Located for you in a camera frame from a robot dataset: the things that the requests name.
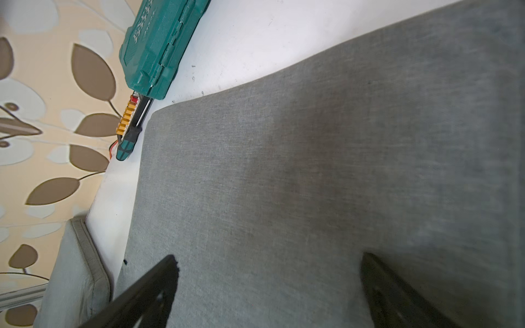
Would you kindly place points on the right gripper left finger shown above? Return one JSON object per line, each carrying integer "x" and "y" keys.
{"x": 147, "y": 303}

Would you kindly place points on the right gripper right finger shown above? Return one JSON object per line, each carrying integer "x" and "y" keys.
{"x": 392, "y": 301}

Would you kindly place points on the grey laptop bag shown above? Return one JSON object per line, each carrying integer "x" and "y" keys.
{"x": 79, "y": 286}
{"x": 407, "y": 142}

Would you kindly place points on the black screwdriver bit set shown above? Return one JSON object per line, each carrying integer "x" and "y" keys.
{"x": 130, "y": 126}

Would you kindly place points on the green plastic tool case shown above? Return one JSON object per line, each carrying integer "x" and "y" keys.
{"x": 156, "y": 42}

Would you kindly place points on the aluminium frame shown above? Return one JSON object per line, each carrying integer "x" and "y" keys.
{"x": 21, "y": 297}

